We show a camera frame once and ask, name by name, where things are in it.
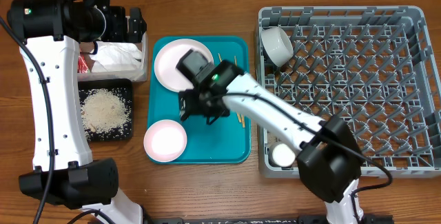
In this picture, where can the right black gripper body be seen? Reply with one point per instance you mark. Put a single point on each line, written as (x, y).
(191, 102)

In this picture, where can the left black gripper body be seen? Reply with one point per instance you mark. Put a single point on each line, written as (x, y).
(115, 29)

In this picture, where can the white napkin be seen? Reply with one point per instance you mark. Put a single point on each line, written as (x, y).
(112, 57)

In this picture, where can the red sauce packet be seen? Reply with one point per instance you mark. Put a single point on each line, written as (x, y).
(82, 65)

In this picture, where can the grey bowl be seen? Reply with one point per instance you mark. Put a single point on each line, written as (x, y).
(277, 45)

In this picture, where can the cooked rice pile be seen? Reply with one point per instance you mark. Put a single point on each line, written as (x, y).
(105, 114)

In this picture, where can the white cup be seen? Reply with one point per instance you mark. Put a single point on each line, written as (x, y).
(281, 155)

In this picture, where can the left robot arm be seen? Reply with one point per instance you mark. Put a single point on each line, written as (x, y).
(49, 33)

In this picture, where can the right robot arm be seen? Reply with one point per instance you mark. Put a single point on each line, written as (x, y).
(329, 160)

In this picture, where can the clear plastic waste bin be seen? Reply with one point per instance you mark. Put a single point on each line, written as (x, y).
(86, 49)

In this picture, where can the grey dishwasher rack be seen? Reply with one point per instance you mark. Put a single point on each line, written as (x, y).
(372, 66)

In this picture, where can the right wooden chopstick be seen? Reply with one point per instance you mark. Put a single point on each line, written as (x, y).
(241, 118)

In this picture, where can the teal serving tray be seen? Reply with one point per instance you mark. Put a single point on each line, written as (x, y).
(225, 141)

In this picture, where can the large white plate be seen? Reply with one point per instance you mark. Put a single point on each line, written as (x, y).
(167, 58)

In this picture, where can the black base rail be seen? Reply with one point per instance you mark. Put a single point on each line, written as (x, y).
(307, 219)

